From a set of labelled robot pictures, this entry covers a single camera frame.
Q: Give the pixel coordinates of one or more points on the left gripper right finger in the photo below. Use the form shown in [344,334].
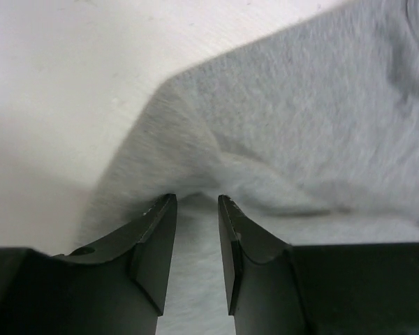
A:
[277,288]

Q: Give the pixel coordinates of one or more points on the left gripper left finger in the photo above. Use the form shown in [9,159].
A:
[114,285]

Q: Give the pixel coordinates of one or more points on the grey tank top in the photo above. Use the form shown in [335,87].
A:
[313,131]

